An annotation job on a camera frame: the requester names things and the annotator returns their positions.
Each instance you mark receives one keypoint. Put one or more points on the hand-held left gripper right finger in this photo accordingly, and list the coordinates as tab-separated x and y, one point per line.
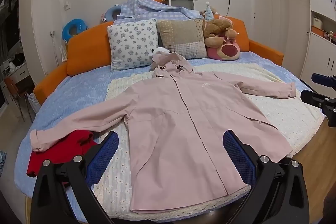
237	155

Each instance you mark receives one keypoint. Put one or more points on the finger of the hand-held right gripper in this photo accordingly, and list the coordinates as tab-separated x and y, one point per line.
315	99
324	80

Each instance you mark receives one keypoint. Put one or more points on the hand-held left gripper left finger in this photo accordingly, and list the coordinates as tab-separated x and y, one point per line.
103	155

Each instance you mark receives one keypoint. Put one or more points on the pink hooded jacket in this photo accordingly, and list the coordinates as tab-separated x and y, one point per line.
183	134

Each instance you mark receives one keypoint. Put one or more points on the white cabinet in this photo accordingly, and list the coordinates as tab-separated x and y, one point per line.
319	56

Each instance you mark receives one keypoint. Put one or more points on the cream floral blanket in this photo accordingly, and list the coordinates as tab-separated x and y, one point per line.
288	119

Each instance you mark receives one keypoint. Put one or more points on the red garment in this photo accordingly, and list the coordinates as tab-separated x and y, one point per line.
60	153

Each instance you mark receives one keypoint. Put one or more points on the blue bedsheet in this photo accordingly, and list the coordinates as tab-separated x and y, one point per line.
86	87

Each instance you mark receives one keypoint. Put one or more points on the pink bear plush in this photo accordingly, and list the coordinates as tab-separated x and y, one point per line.
225	52

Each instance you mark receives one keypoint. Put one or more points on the orange chair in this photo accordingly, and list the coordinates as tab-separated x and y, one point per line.
15	92

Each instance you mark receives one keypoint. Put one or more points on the blue floral white pillow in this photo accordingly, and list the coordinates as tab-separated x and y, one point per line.
131	43

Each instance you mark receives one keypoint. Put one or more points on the small white plush toy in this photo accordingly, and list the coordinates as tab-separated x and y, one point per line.
160	50

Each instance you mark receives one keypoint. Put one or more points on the brown bear plush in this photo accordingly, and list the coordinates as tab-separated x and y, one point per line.
215	29

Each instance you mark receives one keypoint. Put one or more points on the beige patchwork pillow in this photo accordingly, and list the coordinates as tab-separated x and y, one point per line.
181	35

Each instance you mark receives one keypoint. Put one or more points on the plush bear with party hat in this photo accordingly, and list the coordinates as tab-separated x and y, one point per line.
208	12

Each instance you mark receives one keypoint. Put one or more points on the blue checked quilt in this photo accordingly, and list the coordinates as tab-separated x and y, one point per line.
155	10

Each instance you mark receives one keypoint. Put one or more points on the white stand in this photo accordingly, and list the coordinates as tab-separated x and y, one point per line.
183	3

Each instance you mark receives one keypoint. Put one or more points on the orange bed frame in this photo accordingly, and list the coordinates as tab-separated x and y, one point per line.
86	43

